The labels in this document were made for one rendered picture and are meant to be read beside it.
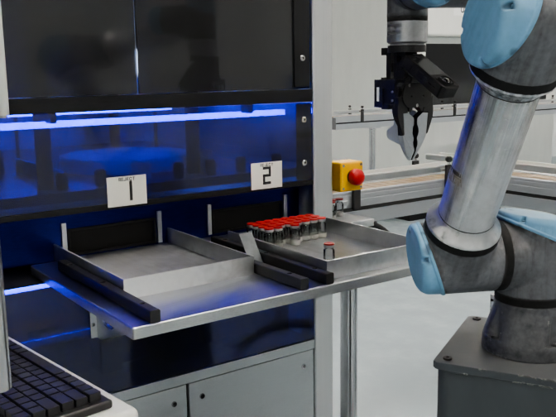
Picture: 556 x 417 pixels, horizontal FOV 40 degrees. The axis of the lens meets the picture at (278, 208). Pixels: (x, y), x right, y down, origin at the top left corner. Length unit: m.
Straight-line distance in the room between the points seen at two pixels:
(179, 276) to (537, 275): 0.59
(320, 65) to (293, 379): 0.75
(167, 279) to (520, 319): 0.59
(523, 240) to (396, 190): 0.93
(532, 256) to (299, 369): 0.82
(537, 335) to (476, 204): 0.26
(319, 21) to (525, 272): 0.82
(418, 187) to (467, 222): 1.06
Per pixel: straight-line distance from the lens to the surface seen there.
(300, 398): 1.93
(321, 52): 1.80
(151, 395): 1.70
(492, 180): 1.11
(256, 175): 1.71
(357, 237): 1.70
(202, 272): 1.36
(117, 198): 1.55
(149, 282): 1.32
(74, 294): 1.38
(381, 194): 2.10
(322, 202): 1.83
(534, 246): 1.26
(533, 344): 1.29
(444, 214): 1.17
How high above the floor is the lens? 1.25
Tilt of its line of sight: 10 degrees down
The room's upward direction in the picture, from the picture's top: 1 degrees counter-clockwise
